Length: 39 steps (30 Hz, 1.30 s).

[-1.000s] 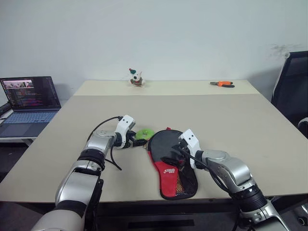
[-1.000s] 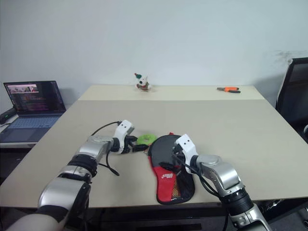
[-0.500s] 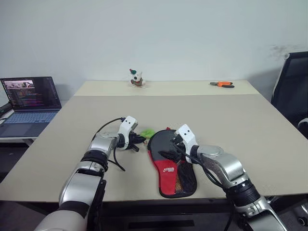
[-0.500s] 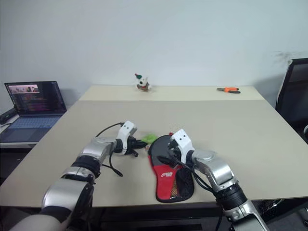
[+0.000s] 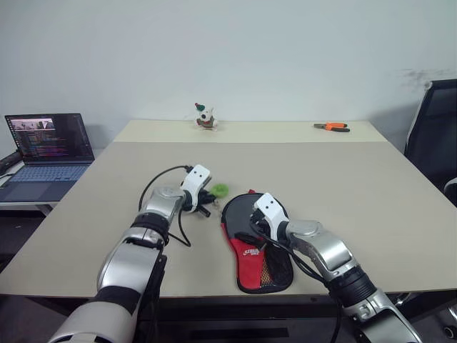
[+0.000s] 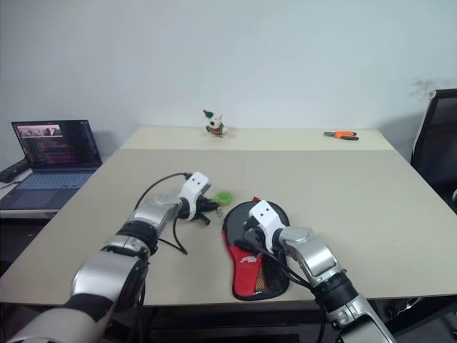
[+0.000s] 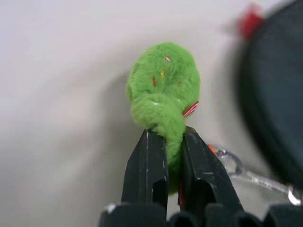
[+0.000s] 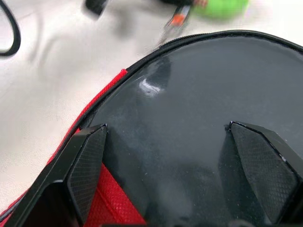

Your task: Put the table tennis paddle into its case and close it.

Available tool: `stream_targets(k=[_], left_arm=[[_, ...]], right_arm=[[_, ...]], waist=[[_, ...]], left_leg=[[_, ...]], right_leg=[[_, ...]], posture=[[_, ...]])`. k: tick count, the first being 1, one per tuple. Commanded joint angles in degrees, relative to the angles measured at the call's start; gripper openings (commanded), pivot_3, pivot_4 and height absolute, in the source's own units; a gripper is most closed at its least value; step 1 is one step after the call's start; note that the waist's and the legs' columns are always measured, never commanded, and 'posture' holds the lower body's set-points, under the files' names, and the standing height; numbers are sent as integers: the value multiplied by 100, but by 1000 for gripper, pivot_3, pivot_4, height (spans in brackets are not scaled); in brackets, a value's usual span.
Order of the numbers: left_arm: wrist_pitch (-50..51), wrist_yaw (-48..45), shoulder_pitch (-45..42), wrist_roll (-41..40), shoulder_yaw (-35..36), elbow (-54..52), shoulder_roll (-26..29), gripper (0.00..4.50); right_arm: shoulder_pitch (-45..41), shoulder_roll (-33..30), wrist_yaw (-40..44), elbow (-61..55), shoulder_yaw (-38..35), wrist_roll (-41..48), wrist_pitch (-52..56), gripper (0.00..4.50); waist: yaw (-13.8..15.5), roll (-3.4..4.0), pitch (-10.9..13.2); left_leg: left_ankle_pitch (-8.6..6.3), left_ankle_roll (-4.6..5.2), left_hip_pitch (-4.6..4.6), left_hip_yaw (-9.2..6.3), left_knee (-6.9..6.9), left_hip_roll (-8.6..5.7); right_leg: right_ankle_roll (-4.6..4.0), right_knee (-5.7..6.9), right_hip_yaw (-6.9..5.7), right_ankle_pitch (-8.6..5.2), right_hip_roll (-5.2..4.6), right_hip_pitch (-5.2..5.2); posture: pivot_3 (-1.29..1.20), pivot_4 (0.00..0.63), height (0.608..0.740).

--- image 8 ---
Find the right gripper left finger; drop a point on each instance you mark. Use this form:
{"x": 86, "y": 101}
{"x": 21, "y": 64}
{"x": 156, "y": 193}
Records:
{"x": 71, "y": 175}

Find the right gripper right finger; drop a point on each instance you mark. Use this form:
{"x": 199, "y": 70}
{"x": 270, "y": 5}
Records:
{"x": 272, "y": 170}

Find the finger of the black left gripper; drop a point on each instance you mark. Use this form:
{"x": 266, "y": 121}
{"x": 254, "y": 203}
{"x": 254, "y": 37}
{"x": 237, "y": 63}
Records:
{"x": 97, "y": 6}

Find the black red-trimmed zipper case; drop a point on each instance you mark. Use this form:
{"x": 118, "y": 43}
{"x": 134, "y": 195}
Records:
{"x": 189, "y": 94}

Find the orange and grey tool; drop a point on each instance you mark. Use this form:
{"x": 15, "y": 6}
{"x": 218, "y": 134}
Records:
{"x": 178, "y": 20}

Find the bright green object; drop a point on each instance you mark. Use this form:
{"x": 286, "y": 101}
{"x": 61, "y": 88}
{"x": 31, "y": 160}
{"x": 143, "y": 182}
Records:
{"x": 220, "y": 9}

